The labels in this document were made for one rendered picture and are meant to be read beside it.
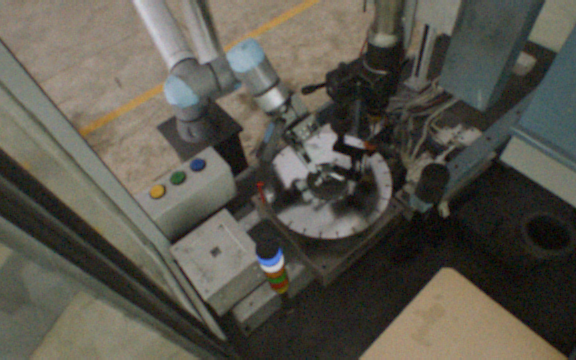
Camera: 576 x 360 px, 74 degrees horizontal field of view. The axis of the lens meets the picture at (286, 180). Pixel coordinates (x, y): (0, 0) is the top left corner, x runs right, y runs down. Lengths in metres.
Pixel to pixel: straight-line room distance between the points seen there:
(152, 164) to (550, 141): 2.17
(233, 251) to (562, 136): 0.73
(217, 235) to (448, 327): 0.63
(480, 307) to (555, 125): 0.61
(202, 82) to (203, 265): 0.45
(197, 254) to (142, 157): 1.60
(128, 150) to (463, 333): 2.16
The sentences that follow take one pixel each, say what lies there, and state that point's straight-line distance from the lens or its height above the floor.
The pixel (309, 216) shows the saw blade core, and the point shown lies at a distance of 0.96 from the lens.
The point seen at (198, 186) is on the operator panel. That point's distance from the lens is 1.13.
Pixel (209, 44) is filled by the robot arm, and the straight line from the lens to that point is 1.29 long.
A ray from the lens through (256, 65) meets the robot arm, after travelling 0.84.
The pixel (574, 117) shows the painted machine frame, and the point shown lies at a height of 1.38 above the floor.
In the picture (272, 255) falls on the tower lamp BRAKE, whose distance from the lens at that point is 0.69.
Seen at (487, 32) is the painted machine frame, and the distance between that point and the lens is 0.75.
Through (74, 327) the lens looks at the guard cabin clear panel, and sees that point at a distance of 0.30.
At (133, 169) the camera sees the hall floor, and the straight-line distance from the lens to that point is 2.53.
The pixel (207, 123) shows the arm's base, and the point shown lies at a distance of 1.42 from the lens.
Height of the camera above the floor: 1.79
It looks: 55 degrees down
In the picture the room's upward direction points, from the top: 11 degrees counter-clockwise
